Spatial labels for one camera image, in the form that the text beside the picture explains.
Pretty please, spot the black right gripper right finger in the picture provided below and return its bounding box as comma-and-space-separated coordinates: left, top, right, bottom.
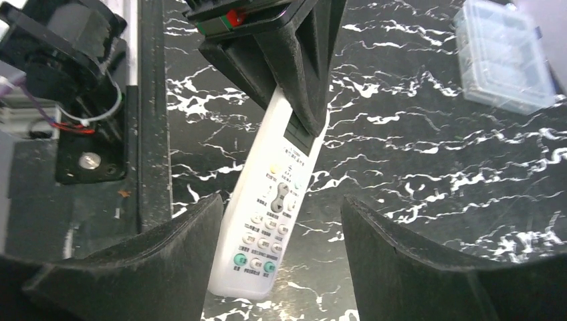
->
341, 195, 566, 320

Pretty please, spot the clear plastic screw box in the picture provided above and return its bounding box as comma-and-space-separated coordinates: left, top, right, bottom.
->
453, 1, 556, 115

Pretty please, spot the white remote control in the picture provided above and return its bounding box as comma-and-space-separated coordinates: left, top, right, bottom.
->
208, 88, 325, 300

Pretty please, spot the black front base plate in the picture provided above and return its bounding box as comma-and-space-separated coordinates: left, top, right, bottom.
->
1, 1, 172, 261

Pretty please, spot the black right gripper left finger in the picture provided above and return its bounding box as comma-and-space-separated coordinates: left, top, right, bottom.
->
1, 194, 224, 320

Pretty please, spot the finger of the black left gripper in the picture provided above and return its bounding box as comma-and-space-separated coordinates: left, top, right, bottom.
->
183, 0, 347, 136

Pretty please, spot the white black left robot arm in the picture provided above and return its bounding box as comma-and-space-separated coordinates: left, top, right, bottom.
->
1, 1, 346, 184

